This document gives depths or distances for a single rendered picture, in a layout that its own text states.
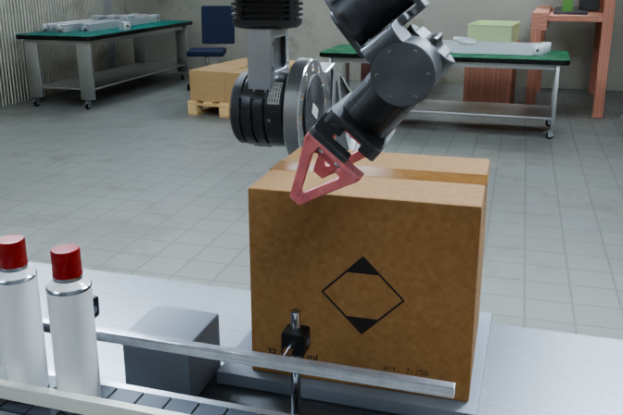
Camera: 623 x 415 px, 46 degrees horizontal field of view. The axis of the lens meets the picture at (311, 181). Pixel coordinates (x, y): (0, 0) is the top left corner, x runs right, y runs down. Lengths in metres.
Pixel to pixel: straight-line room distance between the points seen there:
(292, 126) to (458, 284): 0.51
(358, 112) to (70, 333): 0.42
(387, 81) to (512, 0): 8.71
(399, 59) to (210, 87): 6.65
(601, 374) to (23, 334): 0.79
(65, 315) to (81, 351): 0.05
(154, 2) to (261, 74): 9.20
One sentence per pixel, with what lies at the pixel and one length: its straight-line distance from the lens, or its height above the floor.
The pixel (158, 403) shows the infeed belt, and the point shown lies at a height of 0.88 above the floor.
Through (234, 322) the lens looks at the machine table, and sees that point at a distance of 1.24.
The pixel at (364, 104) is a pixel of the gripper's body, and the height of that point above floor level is 1.27.
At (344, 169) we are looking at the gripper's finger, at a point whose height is 1.21.
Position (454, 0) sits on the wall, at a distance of 9.38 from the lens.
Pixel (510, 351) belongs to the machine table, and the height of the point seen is 0.83.
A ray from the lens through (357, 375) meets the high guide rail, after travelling 0.85.
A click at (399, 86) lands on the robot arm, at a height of 1.30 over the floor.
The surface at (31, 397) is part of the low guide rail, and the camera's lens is 0.96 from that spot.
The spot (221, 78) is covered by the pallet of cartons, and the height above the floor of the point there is 0.38.
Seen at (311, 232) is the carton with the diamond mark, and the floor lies 1.07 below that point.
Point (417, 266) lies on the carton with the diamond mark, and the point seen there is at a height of 1.03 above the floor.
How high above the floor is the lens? 1.39
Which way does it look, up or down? 16 degrees down
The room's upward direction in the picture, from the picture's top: straight up
